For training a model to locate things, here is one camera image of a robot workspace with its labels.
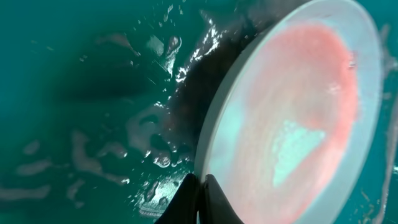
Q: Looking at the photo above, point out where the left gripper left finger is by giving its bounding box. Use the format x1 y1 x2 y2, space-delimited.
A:
155 174 199 224

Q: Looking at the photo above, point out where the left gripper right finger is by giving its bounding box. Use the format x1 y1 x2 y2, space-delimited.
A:
202 174 243 224

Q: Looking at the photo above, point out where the teal plastic tray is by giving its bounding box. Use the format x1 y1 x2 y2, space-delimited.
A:
1 0 397 223

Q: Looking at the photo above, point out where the light blue plate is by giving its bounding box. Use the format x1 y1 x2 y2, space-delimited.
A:
194 1 383 223

